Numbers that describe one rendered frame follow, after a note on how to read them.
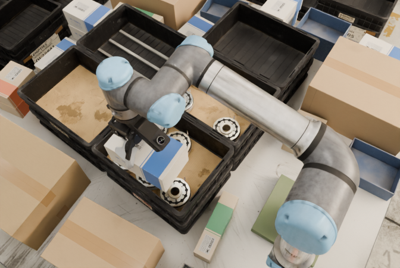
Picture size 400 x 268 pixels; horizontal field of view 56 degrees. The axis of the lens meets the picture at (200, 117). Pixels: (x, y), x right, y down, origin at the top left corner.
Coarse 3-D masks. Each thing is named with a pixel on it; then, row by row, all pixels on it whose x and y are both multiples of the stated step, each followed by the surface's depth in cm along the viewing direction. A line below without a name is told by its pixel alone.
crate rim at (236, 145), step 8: (216, 56) 148; (232, 64) 145; (248, 72) 143; (264, 80) 141; (184, 112) 135; (200, 120) 133; (208, 128) 131; (224, 136) 129; (240, 136) 129; (232, 144) 127; (240, 144) 129
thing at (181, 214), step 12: (192, 120) 133; (108, 132) 133; (204, 132) 131; (96, 144) 129; (228, 144) 127; (96, 156) 129; (228, 156) 125; (120, 168) 124; (216, 168) 123; (132, 180) 122; (144, 192) 121; (168, 204) 117; (192, 204) 118; (180, 216) 115
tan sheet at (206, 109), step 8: (192, 88) 152; (200, 96) 150; (208, 96) 150; (200, 104) 148; (208, 104) 148; (216, 104) 148; (192, 112) 146; (200, 112) 146; (208, 112) 146; (216, 112) 146; (224, 112) 146; (232, 112) 146; (208, 120) 144; (216, 120) 144; (240, 120) 144; (240, 128) 142
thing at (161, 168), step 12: (108, 144) 106; (120, 144) 106; (144, 144) 105; (168, 144) 105; (180, 144) 105; (144, 156) 103; (156, 156) 103; (168, 156) 103; (180, 156) 104; (132, 168) 107; (144, 168) 101; (156, 168) 101; (168, 168) 101; (180, 168) 109; (156, 180) 103; (168, 180) 105
